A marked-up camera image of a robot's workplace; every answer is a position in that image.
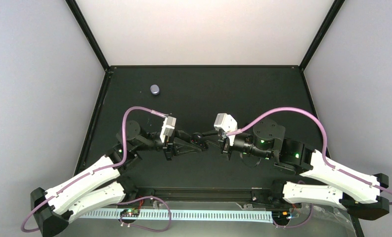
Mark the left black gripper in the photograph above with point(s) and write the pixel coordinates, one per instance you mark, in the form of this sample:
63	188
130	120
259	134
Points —
170	146

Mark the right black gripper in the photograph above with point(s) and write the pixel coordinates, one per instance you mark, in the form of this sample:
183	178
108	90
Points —
224	148

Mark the black earbud charging case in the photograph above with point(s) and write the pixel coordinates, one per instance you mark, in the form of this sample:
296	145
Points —
199	140

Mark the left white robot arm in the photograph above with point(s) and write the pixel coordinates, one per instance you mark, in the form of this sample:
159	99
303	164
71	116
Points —
105	182

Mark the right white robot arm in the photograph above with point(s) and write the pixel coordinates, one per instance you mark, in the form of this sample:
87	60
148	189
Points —
339	186

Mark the lavender earbud charging case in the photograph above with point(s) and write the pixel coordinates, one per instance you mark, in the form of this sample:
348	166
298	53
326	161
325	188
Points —
154	89

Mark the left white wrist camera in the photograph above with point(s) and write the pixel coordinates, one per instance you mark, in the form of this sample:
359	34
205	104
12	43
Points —
167	129

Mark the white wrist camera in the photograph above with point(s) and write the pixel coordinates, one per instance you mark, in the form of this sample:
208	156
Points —
225	123
167	129

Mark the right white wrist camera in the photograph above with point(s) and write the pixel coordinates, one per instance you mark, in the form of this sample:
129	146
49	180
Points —
225	123

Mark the black aluminium front rail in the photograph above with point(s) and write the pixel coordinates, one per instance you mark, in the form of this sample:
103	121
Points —
195	193

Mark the white slotted cable duct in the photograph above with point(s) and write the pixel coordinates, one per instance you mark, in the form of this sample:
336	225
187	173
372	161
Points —
182	215

